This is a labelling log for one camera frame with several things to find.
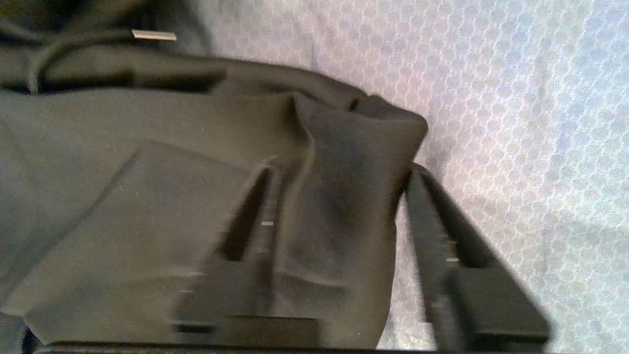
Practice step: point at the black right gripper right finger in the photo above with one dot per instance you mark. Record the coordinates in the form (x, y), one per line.
(481, 305)

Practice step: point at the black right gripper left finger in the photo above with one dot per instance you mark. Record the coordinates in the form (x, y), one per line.
(236, 295)

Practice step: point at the black zip hoodie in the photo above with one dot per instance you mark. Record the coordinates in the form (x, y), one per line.
(147, 196)

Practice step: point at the blue bed sheet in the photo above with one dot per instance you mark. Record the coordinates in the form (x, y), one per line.
(516, 123)

